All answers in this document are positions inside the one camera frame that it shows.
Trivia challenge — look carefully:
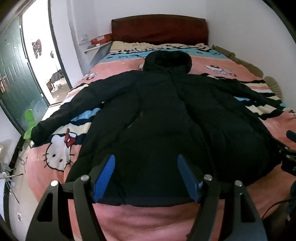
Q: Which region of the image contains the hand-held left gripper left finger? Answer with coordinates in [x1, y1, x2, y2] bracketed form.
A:
[25, 154, 116, 241]

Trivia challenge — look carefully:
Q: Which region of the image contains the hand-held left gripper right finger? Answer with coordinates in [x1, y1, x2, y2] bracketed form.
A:
[177, 154, 269, 241]

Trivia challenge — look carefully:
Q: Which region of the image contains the black hooded jacket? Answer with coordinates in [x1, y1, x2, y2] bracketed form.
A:
[31, 50, 289, 207]

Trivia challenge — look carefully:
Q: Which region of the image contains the beige ribbed cushion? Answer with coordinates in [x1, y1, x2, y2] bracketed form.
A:
[264, 76, 284, 101]

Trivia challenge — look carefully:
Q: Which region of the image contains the olive bed mat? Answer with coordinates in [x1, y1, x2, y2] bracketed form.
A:
[211, 44, 264, 78]

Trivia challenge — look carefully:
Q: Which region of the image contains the green plastic chair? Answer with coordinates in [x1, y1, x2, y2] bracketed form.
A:
[23, 109, 36, 141]

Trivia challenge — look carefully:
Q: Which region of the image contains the striped cartoon cat blanket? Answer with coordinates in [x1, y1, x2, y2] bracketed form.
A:
[9, 40, 296, 241]

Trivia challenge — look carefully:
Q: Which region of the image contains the red box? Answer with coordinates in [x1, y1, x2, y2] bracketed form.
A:
[91, 33, 113, 45]

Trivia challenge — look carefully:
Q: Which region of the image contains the dark green door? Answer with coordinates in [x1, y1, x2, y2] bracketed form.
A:
[0, 17, 49, 137]

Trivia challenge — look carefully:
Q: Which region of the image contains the dark red headboard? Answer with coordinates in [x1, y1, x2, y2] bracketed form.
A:
[111, 14, 209, 45]

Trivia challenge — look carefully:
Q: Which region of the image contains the black cable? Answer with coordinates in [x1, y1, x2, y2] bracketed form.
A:
[263, 198, 292, 219]

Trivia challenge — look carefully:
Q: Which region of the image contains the metal wire rack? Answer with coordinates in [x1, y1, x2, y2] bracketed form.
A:
[0, 139, 23, 204]

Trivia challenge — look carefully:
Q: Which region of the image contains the white wall shelf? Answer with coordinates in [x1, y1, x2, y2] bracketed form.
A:
[84, 41, 112, 54]

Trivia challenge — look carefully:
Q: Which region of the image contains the black door frame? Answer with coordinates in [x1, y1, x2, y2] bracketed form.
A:
[47, 0, 73, 90]

